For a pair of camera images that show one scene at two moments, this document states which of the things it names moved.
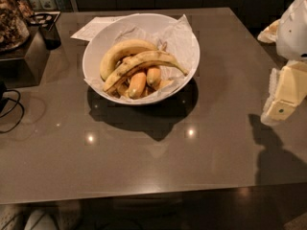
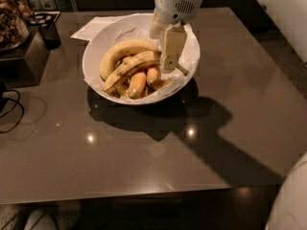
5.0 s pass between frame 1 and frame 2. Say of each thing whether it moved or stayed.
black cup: stayed
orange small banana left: stayed
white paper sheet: stayed
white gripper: moved
